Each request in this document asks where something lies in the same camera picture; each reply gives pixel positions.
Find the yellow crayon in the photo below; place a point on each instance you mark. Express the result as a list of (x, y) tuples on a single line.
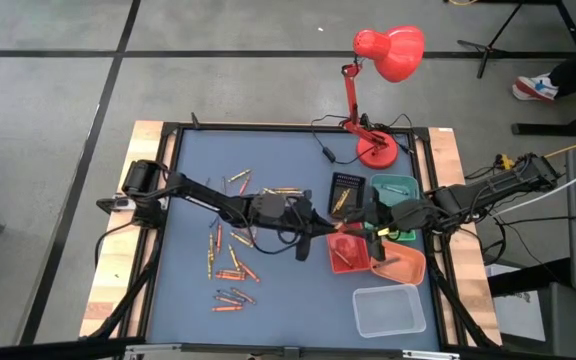
[(289, 193), (343, 200), (289, 189), (339, 202), (234, 257), (269, 191), (239, 175)]

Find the red slotted basket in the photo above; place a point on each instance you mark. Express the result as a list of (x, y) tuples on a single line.
[(358, 260)]

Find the person's shoe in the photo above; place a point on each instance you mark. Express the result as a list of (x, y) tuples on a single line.
[(535, 89)]

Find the black tripod stand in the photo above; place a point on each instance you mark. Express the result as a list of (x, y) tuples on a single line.
[(488, 50)]

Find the teal plastic bin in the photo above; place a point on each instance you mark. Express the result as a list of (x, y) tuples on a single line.
[(398, 179)]

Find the green slotted basket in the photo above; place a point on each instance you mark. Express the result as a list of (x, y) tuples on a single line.
[(407, 236)]

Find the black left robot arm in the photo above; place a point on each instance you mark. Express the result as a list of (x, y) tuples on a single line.
[(208, 197)]

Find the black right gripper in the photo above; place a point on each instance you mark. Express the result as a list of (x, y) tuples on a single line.
[(408, 215)]

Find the black slotted basket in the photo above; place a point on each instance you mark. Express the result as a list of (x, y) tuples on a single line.
[(355, 182)]

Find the red desk lamp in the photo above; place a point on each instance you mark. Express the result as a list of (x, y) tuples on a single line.
[(393, 50)]

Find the orange crayon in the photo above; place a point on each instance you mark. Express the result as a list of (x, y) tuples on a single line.
[(219, 238), (227, 308), (228, 300), (244, 185), (230, 273), (249, 272)]

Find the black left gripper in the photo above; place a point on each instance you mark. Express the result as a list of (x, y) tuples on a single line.
[(283, 212)]

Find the yellow connector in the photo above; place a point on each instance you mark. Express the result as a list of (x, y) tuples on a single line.
[(506, 161)]

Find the teal blue crayon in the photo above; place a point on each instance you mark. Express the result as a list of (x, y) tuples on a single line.
[(395, 189)]

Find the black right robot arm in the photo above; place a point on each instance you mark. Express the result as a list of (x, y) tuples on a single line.
[(493, 187)]

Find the clear plastic bin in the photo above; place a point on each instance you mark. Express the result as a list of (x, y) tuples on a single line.
[(388, 310)]

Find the purple crayon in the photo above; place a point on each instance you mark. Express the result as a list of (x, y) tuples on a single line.
[(387, 262)]

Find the black stand base bar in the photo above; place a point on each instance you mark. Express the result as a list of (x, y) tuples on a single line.
[(553, 129)]

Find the orange plastic bin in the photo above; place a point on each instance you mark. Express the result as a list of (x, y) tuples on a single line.
[(408, 265)]

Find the yellow-green crayon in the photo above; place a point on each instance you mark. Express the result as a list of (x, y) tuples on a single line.
[(210, 267), (242, 239), (211, 246)]

